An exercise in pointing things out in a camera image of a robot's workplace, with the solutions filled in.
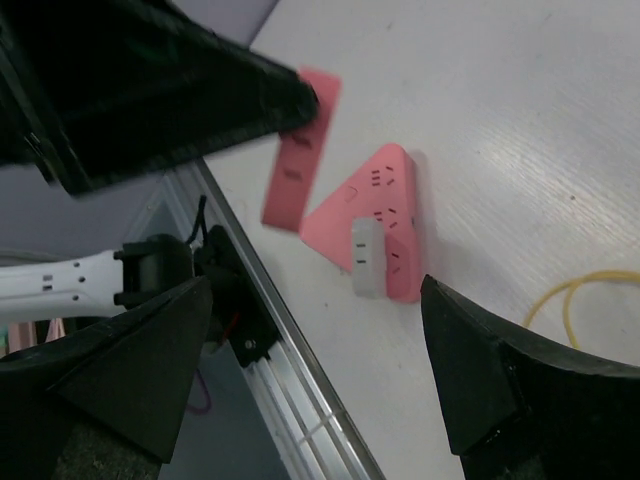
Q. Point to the pink square charger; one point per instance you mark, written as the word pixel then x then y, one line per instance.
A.
pixel 299 155

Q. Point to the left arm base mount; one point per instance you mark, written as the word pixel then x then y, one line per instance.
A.
pixel 239 313

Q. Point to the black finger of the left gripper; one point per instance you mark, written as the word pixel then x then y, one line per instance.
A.
pixel 96 93

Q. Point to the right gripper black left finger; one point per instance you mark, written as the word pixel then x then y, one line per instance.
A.
pixel 105 402

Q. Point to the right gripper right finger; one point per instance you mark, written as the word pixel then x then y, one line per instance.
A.
pixel 517 405

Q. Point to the white square charger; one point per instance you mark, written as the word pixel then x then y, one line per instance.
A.
pixel 368 273

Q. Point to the pink triangular power strip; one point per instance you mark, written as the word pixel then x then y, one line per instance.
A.
pixel 384 188

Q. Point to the aluminium rail frame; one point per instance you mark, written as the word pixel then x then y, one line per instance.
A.
pixel 279 417

